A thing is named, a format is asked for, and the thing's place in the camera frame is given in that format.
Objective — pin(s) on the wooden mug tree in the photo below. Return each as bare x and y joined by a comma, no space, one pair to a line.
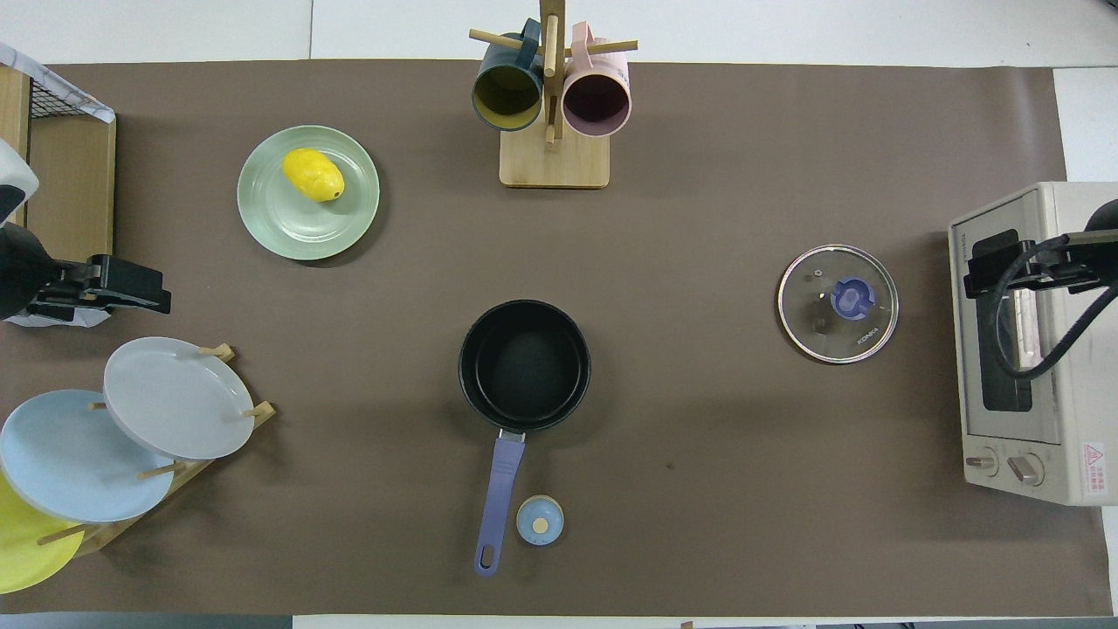
555,162

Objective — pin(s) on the grey plate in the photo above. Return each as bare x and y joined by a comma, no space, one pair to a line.
179,397

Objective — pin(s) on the pink mug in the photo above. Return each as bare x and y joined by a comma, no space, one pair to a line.
596,100

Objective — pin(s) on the white printed paper sheet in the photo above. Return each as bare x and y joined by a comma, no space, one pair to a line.
52,320

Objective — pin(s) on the wooden shelf board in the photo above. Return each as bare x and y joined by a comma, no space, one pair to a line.
70,175

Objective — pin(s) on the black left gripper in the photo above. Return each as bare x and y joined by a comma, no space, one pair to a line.
74,293

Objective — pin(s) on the wooden plate rack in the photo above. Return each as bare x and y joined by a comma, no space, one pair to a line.
105,528

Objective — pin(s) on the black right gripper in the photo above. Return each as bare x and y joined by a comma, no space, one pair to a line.
1057,260

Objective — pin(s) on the small blue round timer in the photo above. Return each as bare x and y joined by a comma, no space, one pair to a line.
540,520

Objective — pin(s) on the pale green plate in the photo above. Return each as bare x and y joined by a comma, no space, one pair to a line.
306,227

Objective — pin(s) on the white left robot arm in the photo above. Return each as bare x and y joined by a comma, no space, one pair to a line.
17,262

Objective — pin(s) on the glass lid purple knob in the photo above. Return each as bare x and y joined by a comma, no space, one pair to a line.
838,306

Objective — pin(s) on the white patterned cloth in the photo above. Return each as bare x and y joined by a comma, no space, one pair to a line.
65,87

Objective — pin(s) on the brown table mat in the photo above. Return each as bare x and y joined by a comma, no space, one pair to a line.
742,480

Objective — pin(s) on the yellow plate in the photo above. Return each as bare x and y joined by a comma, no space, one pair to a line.
26,550

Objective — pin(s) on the light blue plate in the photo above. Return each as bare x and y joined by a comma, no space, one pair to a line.
74,459

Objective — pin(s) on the dark blue mug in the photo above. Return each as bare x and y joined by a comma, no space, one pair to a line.
507,92

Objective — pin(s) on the beige toaster oven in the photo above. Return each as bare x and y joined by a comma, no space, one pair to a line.
1079,419

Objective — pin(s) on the yellow lemon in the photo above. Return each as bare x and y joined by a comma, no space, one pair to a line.
313,175

